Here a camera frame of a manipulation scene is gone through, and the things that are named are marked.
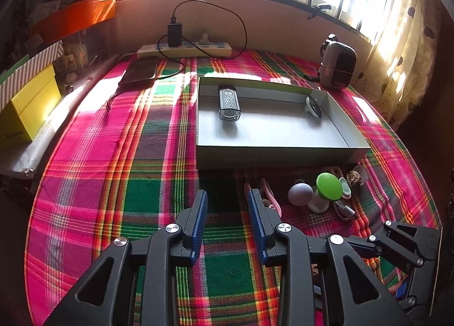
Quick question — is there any white cable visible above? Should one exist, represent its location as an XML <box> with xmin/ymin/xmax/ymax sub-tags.
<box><xmin>331</xmin><ymin>195</ymin><xmax>357</xmax><ymax>222</ymax></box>

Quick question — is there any grey cardboard box tray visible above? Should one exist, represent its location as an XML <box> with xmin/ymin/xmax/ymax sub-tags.
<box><xmin>195</xmin><ymin>76</ymin><xmax>371</xmax><ymax>171</ymax></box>

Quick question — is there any thin black cord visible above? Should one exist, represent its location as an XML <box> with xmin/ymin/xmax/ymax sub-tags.
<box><xmin>106</xmin><ymin>83</ymin><xmax>123</xmax><ymax>112</ymax></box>

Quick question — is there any white and black round gadget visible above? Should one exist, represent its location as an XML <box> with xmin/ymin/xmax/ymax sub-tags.
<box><xmin>306</xmin><ymin>96</ymin><xmax>324</xmax><ymax>119</ymax></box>

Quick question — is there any white egg-shaped object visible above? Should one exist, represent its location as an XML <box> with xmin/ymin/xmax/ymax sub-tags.
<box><xmin>288</xmin><ymin>182</ymin><xmax>313</xmax><ymax>206</ymax></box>

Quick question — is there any orange box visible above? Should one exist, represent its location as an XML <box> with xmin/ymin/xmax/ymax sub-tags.
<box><xmin>30</xmin><ymin>0</ymin><xmax>117</xmax><ymax>43</ymax></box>

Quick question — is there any yellow box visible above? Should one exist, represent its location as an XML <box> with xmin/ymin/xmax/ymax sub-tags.
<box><xmin>0</xmin><ymin>64</ymin><xmax>62</xmax><ymax>142</ymax></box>

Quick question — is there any green mushroom lamp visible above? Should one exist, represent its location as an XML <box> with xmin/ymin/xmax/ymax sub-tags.
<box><xmin>307</xmin><ymin>172</ymin><xmax>344</xmax><ymax>214</ymax></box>

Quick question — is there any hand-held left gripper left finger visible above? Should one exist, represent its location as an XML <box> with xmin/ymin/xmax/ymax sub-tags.
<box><xmin>44</xmin><ymin>189</ymin><xmax>210</xmax><ymax>326</ymax></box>

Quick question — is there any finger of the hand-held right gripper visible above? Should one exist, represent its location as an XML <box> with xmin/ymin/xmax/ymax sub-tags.
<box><xmin>348</xmin><ymin>220</ymin><xmax>438</xmax><ymax>270</ymax></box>
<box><xmin>390</xmin><ymin>276</ymin><xmax>426</xmax><ymax>312</ymax></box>

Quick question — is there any black bike light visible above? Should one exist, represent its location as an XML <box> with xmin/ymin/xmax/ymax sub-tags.
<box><xmin>217</xmin><ymin>86</ymin><xmax>239</xmax><ymax>123</ymax></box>

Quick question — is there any black phone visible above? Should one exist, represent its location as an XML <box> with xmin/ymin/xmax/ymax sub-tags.
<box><xmin>119</xmin><ymin>57</ymin><xmax>160</xmax><ymax>86</ymax></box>

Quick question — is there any black charger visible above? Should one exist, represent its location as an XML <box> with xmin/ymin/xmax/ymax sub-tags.
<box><xmin>167</xmin><ymin>22</ymin><xmax>183</xmax><ymax>47</ymax></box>

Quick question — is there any cream dotted curtain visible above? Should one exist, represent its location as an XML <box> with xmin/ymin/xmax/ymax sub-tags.
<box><xmin>369</xmin><ymin>0</ymin><xmax>444</xmax><ymax>128</ymax></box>

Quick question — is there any cream power strip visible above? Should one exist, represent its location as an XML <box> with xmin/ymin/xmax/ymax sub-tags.
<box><xmin>138</xmin><ymin>41</ymin><xmax>233</xmax><ymax>58</ymax></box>

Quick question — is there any small grey fan heater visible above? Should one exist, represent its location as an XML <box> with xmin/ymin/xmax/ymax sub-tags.
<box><xmin>318</xmin><ymin>33</ymin><xmax>357</xmax><ymax>91</ymax></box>

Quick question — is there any striped box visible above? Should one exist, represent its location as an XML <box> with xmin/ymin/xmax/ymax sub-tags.
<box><xmin>0</xmin><ymin>42</ymin><xmax>64</xmax><ymax>110</ymax></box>

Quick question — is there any pink plastic clip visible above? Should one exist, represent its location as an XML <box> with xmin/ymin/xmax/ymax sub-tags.
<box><xmin>244</xmin><ymin>177</ymin><xmax>282</xmax><ymax>217</ymax></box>

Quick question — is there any small glass jar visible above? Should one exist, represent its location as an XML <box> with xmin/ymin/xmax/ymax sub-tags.
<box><xmin>337</xmin><ymin>177</ymin><xmax>352</xmax><ymax>200</ymax></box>

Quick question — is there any black charging cable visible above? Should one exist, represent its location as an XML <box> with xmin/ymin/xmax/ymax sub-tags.
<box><xmin>155</xmin><ymin>0</ymin><xmax>248</xmax><ymax>81</ymax></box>

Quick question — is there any black device with round dials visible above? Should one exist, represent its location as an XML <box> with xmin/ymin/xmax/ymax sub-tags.
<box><xmin>445</xmin><ymin>170</ymin><xmax>454</xmax><ymax>227</ymax></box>

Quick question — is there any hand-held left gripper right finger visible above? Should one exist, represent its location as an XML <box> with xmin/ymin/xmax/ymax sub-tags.
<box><xmin>247</xmin><ymin>189</ymin><xmax>414</xmax><ymax>326</ymax></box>

